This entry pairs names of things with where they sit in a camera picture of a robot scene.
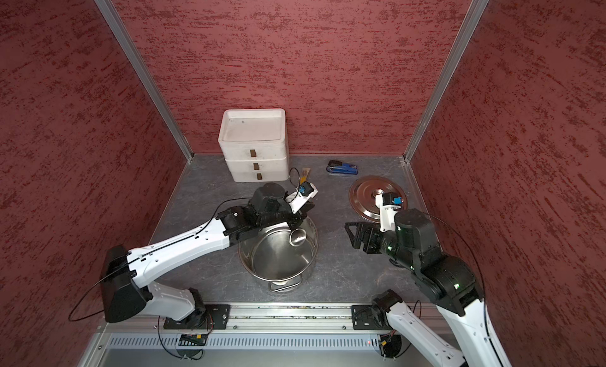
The blue black stapler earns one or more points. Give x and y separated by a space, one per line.
341 168

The aluminium corner post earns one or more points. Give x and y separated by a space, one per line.
461 41
125 41

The white perforated vent strip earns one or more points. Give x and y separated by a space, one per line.
241 342

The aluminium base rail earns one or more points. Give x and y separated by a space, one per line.
256 318

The right aluminium corner post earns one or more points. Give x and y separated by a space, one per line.
461 41

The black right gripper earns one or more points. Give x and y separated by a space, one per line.
369 244

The white three-drawer storage box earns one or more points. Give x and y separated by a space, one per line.
254 144

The steel pot lid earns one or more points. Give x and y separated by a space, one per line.
363 192

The long steel ladle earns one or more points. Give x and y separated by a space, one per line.
298 237

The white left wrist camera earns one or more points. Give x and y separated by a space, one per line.
298 199

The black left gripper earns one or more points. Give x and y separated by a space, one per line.
298 217

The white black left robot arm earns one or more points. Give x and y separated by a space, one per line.
128 281

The left aluminium corner post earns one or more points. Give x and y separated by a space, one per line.
125 41

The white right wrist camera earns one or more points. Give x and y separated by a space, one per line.
388 203

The stainless steel stock pot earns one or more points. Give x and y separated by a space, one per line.
277 264

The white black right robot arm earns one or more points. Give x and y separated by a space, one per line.
447 281

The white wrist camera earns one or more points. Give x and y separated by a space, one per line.
388 203
298 199

